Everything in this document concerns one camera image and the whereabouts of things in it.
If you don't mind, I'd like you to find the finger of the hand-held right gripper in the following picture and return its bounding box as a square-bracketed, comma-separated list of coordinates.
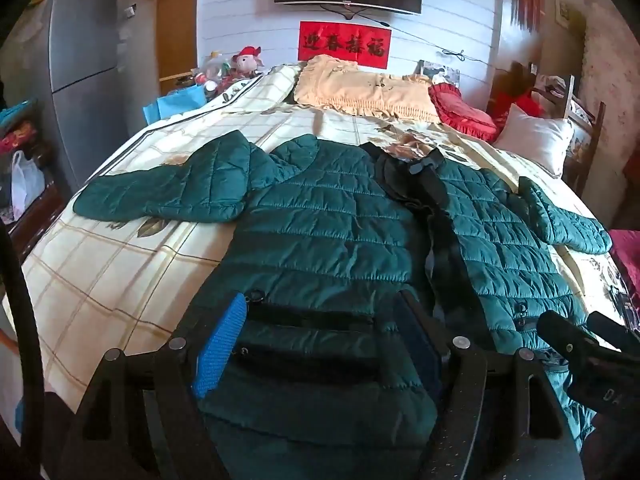
[587, 312, 640, 356]
[537, 310, 601, 361]

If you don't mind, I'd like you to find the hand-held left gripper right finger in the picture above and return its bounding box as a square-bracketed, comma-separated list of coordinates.
[392, 290, 586, 480]

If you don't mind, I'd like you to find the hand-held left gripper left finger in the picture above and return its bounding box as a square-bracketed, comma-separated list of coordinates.
[60, 290, 251, 480]

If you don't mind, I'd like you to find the green quilted jacket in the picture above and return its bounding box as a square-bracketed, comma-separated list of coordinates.
[72, 130, 613, 480]

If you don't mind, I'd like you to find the dark red cloth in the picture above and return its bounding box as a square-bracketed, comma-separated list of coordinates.
[607, 229, 640, 301]

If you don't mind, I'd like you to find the wooden chair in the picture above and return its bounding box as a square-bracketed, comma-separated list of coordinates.
[530, 75, 606, 196]

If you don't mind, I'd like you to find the white pillow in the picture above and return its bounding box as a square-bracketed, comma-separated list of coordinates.
[492, 102, 576, 178]

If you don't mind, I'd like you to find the red heart-shaped pillow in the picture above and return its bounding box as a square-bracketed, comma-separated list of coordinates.
[427, 82, 501, 143]

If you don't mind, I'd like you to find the red garment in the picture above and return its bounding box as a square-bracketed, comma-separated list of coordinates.
[492, 92, 546, 126]

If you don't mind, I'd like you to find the blue paper bag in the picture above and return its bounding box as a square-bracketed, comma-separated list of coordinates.
[142, 84, 207, 123]

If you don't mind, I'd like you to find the white plastic bag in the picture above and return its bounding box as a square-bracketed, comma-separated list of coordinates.
[10, 150, 47, 221]

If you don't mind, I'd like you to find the yellow fringed pillow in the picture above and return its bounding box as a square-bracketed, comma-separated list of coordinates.
[292, 55, 443, 123]

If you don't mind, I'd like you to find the framed photo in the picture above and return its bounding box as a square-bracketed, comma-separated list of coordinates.
[417, 60, 460, 86]

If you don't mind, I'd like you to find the clear plastic packet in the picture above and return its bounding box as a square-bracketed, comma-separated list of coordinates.
[195, 52, 233, 96]

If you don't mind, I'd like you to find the plush toy with red hat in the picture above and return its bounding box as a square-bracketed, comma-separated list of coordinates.
[231, 46, 265, 78]

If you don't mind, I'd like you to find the brown wooden door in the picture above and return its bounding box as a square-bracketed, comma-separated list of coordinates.
[155, 0, 199, 96]

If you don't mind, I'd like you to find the grey refrigerator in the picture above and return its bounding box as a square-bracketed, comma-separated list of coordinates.
[47, 0, 161, 191]

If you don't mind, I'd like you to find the thick black cable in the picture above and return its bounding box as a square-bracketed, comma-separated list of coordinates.
[0, 220, 46, 480]

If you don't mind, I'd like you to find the thin wall cable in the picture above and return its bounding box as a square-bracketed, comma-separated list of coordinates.
[320, 2, 496, 63]

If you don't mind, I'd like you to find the red wall banner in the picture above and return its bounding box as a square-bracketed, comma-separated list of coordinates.
[298, 21, 391, 70]

